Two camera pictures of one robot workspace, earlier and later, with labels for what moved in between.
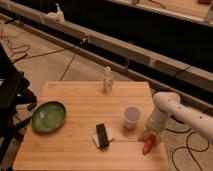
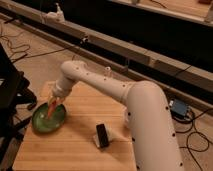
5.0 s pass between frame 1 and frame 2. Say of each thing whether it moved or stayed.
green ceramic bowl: stayed
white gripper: moved
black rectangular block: stayed
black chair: stayed
